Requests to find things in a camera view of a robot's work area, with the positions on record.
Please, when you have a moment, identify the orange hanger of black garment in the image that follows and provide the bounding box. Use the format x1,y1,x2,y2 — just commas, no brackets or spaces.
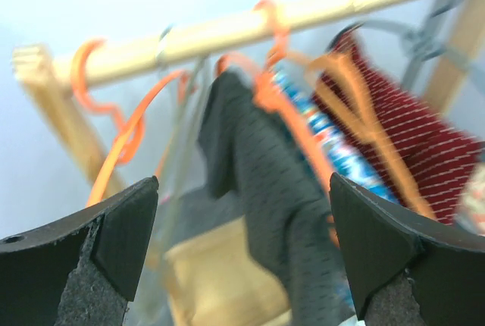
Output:
214,0,342,247

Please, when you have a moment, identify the blue-grey hanger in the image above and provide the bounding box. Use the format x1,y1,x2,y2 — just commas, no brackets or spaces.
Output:
327,19,471,91

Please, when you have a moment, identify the blue floral garment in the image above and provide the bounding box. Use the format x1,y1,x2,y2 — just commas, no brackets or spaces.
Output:
274,68,399,204

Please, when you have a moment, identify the grey hanger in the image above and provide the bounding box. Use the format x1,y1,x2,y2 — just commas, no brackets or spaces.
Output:
155,26,211,236

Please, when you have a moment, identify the peach patterned garment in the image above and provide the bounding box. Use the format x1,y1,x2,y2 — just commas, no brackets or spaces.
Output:
455,163,484,237

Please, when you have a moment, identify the wooden clothes rack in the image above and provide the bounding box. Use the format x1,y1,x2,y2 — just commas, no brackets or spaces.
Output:
13,0,483,325

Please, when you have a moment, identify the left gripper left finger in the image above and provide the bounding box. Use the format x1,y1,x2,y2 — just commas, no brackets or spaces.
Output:
1,177,158,325

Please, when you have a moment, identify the orange hanger of floral garment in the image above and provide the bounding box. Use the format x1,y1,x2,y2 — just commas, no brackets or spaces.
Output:
286,51,437,220

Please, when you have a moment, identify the red polka dot garment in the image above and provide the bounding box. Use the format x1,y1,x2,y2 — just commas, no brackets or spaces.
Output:
311,32,482,225

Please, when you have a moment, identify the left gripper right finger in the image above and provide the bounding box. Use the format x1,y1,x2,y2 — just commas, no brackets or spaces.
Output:
330,174,484,325

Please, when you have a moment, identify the orange plastic hanger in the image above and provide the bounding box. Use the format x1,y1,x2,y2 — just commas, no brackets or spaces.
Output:
70,39,194,207

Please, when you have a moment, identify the black dotted garment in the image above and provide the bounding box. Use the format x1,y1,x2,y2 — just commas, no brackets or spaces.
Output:
198,71,343,325

